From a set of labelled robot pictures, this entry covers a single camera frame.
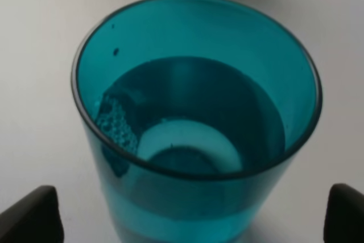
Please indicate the teal translucent plastic cup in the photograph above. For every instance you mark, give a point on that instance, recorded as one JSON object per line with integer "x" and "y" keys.
{"x": 193, "y": 110}

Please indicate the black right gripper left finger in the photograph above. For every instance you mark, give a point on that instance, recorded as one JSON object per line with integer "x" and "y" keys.
{"x": 34, "y": 218}

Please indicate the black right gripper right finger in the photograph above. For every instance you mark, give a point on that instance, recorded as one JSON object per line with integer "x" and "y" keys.
{"x": 344, "y": 215}

